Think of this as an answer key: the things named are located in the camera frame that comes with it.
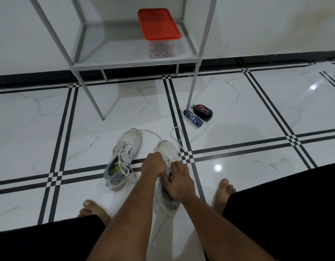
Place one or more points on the grey metal shelf rack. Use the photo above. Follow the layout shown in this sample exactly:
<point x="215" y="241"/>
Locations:
<point x="113" y="48"/>

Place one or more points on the person's right forearm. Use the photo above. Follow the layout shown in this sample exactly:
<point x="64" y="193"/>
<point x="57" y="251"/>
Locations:
<point x="227" y="233"/>

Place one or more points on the black oval polish bottle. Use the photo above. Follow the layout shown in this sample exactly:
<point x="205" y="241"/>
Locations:
<point x="203" y="112"/>

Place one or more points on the person's right hand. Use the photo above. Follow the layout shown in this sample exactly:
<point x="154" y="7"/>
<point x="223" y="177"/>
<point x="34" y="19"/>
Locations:
<point x="179" y="184"/>

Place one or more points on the person's right foot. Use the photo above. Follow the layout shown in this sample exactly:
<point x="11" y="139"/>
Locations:
<point x="223" y="195"/>

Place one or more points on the clear container with red lid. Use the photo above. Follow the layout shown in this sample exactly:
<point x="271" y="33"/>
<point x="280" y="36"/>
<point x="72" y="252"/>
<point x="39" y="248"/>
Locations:
<point x="158" y="23"/>

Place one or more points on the person's foot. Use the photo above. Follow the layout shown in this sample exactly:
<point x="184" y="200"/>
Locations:
<point x="223" y="195"/>
<point x="94" y="212"/>

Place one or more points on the black shorts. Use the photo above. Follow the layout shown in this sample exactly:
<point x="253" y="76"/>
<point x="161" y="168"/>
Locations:
<point x="287" y="212"/>

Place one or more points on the person's left foot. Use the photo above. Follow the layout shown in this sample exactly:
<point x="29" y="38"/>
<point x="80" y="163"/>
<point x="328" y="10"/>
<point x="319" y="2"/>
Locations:
<point x="94" y="212"/>

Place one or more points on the person's left hand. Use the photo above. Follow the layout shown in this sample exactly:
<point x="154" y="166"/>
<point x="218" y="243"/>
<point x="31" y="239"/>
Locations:
<point x="154" y="167"/>

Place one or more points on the clear box with red lid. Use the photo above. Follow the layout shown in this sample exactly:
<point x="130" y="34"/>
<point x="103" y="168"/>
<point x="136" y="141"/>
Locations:
<point x="162" y="51"/>

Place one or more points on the person's left forearm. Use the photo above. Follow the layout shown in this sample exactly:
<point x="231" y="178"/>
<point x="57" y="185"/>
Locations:
<point x="124" y="225"/>

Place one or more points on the white grey sneaker shoe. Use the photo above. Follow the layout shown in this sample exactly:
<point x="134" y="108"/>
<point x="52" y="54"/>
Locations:
<point x="167" y="149"/>
<point x="132" y="138"/>

